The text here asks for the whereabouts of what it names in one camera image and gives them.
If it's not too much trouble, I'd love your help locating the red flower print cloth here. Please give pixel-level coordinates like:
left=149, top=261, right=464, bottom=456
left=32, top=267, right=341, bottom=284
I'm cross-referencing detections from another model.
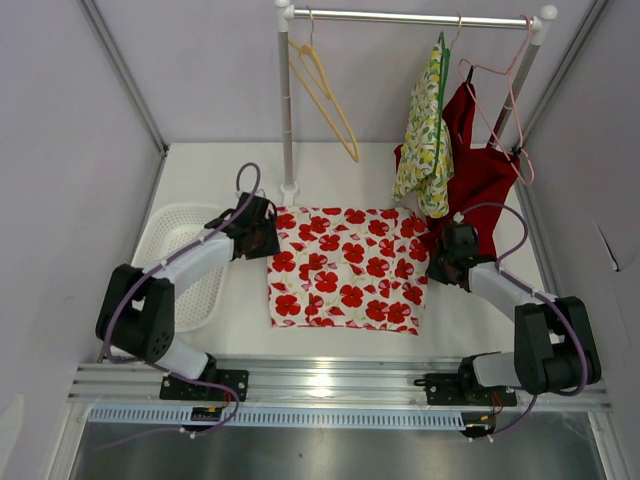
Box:
left=266, top=206, right=429, bottom=335

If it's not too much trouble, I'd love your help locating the lemon print skirt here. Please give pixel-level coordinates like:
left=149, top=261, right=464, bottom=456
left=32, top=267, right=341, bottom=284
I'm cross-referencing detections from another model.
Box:
left=392, top=35, right=455, bottom=219

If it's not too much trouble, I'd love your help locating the yellow plastic hanger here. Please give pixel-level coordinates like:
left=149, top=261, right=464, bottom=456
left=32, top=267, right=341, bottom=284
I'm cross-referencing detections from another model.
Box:
left=288, top=28, right=360, bottom=163

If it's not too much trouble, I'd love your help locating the green plastic hanger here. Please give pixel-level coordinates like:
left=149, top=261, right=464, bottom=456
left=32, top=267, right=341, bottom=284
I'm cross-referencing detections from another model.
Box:
left=424, top=31, right=458, bottom=175

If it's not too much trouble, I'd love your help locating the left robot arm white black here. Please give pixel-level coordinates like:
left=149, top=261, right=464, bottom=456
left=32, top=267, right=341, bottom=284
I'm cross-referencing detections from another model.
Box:
left=95, top=192, right=280, bottom=400

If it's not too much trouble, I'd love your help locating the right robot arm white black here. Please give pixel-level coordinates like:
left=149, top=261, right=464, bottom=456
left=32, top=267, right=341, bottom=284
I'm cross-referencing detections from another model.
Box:
left=427, top=223, right=602, bottom=404

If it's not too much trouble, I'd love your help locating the red garment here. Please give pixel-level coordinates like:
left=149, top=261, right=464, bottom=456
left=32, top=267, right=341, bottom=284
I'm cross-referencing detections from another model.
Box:
left=401, top=84, right=517, bottom=260

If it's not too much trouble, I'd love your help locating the white plastic basket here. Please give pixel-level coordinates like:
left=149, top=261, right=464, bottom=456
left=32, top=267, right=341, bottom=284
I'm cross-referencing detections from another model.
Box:
left=131, top=203, right=227, bottom=333

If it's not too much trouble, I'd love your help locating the clothes rack metal white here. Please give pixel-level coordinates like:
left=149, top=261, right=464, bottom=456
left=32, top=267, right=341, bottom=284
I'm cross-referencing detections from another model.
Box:
left=274, top=1, right=558, bottom=206

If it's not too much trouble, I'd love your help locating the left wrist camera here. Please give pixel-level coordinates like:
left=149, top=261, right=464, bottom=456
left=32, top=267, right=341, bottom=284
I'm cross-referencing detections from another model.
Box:
left=235, top=188, right=267, bottom=198

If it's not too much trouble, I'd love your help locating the pink wire hanger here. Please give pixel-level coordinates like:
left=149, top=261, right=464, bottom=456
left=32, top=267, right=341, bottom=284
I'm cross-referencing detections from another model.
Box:
left=458, top=14, right=544, bottom=186

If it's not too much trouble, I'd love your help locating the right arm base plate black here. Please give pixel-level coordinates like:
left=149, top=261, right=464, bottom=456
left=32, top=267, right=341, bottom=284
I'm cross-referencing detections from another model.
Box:
left=413, top=373, right=517, bottom=407

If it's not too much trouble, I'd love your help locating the aluminium rail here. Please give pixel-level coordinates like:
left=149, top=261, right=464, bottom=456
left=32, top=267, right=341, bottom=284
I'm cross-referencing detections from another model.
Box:
left=67, top=354, right=614, bottom=412

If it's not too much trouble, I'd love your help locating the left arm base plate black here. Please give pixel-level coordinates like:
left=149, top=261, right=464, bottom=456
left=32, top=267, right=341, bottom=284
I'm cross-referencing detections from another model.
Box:
left=159, top=369, right=249, bottom=402

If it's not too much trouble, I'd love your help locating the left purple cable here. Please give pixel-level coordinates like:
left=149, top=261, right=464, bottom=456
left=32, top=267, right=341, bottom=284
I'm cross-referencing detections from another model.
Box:
left=103, top=162, right=262, bottom=441

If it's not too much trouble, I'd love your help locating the white slotted cable duct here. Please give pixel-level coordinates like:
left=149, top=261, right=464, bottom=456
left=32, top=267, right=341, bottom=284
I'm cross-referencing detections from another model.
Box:
left=88, top=404, right=466, bottom=431

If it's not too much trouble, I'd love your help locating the left aluminium frame post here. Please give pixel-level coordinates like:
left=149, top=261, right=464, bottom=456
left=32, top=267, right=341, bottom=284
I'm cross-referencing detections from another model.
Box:
left=77, top=0, right=168, bottom=156

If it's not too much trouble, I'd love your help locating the aluminium frame post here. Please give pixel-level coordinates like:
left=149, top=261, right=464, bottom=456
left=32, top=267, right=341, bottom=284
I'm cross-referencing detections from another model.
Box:
left=77, top=0, right=168, bottom=156
left=523, top=0, right=610, bottom=147

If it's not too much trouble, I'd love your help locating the right aluminium frame post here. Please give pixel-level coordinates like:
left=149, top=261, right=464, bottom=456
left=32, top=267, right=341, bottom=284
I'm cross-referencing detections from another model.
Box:
left=523, top=0, right=610, bottom=147

